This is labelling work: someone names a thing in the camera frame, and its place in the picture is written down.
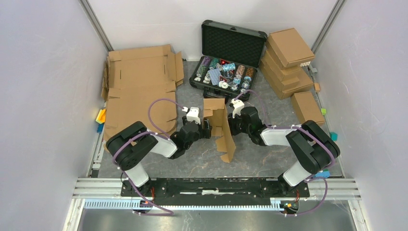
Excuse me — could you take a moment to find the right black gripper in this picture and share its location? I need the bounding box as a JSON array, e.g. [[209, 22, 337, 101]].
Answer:
[[223, 111, 251, 136]]

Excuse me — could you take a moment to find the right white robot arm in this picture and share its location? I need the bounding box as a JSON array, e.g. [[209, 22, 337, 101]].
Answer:
[[228, 106, 341, 196]]

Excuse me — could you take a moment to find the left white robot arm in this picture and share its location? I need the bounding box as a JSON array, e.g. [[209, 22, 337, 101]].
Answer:
[[106, 116, 212, 196]]

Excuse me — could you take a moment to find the small folded cardboard box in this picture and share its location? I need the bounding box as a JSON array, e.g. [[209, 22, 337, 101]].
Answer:
[[291, 91, 325, 126]]

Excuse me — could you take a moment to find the large bottom cardboard box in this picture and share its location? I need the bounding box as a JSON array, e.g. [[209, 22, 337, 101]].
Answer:
[[259, 61, 314, 99]]

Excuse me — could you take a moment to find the black poker chip case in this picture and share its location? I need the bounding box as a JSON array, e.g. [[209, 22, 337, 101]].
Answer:
[[189, 20, 268, 101]]

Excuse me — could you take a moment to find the stack of flat cardboard sheets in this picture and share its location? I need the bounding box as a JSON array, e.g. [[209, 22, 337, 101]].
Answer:
[[101, 44, 184, 141]]

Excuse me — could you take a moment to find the green block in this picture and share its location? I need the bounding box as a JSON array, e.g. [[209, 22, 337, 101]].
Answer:
[[321, 108, 327, 116]]

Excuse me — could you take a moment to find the small wooden cube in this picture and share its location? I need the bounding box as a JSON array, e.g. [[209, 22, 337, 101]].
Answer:
[[314, 83, 321, 93]]

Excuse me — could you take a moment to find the teal block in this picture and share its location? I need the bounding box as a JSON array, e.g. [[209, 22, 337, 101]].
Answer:
[[330, 132, 338, 141]]

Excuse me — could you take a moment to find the yellow orange block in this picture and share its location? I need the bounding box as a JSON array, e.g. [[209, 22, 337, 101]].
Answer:
[[95, 109, 106, 124]]

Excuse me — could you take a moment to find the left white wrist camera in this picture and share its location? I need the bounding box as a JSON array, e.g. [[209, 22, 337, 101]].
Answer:
[[182, 107, 201, 125]]

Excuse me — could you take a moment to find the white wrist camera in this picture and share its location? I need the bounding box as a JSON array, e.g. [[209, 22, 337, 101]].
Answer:
[[231, 99, 244, 118], [182, 107, 201, 125]]

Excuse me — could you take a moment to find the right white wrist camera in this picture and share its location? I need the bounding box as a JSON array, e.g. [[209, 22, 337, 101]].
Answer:
[[231, 99, 244, 118]]

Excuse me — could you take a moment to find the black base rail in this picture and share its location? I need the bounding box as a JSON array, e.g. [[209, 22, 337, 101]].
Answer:
[[139, 178, 310, 206]]

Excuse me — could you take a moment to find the blue block at left wall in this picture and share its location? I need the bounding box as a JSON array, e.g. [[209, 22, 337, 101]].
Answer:
[[97, 123, 104, 134]]

